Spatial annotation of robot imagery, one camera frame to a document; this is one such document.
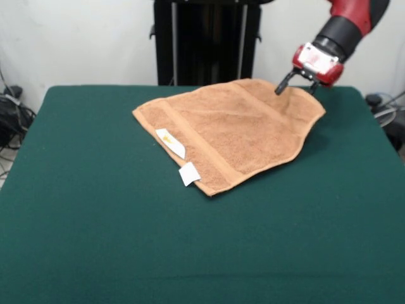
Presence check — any black device with cables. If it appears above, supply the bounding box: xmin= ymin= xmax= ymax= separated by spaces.
xmin=365 ymin=93 xmax=405 ymax=151

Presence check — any black cable bundle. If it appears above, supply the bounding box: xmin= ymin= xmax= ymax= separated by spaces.
xmin=0 ymin=84 xmax=37 ymax=153

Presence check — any tan terry towel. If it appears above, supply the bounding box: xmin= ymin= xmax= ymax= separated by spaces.
xmin=132 ymin=78 xmax=327 ymax=197

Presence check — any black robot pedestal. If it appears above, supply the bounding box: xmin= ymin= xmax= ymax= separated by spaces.
xmin=148 ymin=0 xmax=263 ymax=87

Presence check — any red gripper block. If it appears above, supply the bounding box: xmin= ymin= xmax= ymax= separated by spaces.
xmin=274 ymin=42 xmax=345 ymax=96

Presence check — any dark green table cloth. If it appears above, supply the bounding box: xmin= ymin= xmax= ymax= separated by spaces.
xmin=0 ymin=84 xmax=405 ymax=304

